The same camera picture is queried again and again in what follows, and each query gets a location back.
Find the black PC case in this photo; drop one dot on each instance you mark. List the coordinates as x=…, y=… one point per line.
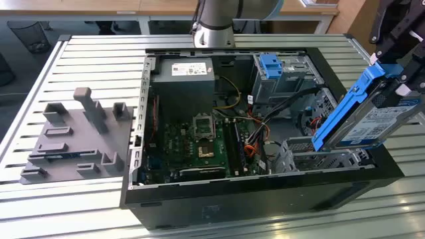
x=233, y=206

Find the black RAM slot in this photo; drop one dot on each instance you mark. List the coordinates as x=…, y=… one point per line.
x=229, y=147
x=238, y=147
x=242, y=147
x=234, y=147

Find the grey parts rack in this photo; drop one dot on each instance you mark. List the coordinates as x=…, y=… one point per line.
x=79, y=139

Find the metal drive cage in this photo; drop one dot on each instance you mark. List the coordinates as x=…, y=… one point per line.
x=289, y=84

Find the grey power supply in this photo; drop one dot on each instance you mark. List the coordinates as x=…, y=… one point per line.
x=183, y=94

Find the blue drive carrier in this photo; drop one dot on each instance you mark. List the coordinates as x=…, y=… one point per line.
x=271, y=64

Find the wooden desk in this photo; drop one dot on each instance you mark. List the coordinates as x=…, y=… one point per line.
x=99, y=5

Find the hard disk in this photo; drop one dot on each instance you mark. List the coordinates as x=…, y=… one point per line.
x=366, y=124

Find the white paper sheet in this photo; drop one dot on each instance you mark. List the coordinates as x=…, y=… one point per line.
x=308, y=2

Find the brown wooden panel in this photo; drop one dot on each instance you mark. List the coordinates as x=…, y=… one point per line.
x=352, y=25

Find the black mesh waste basket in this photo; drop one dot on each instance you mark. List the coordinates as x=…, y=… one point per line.
x=29, y=35

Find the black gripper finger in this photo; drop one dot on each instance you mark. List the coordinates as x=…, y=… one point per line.
x=416, y=69
x=395, y=49

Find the green motherboard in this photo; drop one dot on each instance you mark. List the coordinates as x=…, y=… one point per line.
x=179, y=149

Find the black graphics card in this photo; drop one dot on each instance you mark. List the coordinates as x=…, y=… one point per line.
x=203, y=173

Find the CPU socket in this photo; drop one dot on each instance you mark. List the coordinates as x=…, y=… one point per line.
x=206, y=151

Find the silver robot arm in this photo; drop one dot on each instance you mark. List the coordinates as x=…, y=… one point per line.
x=217, y=15

